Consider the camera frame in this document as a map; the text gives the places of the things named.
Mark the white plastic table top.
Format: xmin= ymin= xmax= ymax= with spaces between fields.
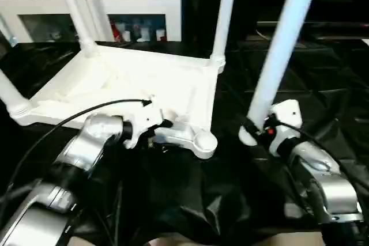
xmin=9 ymin=45 xmax=226 ymax=161

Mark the white plastic table leg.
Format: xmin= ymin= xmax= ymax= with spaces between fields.
xmin=0 ymin=68 xmax=32 ymax=123
xmin=54 ymin=0 xmax=98 ymax=57
xmin=238 ymin=0 xmax=324 ymax=146
xmin=209 ymin=0 xmax=240 ymax=69

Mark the black plastic mat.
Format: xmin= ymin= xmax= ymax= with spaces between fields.
xmin=0 ymin=37 xmax=369 ymax=243

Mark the red white bottle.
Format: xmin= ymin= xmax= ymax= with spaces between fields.
xmin=110 ymin=20 xmax=122 ymax=43

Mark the black case with label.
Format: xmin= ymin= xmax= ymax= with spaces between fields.
xmin=180 ymin=0 xmax=258 ymax=47

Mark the white glass-door cabinet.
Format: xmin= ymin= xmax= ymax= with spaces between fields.
xmin=0 ymin=0 xmax=183 ymax=44

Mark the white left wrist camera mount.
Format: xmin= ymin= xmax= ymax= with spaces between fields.
xmin=123 ymin=94 xmax=165 ymax=149

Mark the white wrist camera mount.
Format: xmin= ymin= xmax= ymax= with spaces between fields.
xmin=123 ymin=94 xmax=165 ymax=149
xmin=267 ymin=99 xmax=304 ymax=155

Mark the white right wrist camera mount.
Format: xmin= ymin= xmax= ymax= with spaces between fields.
xmin=267 ymin=99 xmax=304 ymax=155

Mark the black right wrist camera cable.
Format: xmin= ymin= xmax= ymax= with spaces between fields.
xmin=273 ymin=120 xmax=369 ymax=191

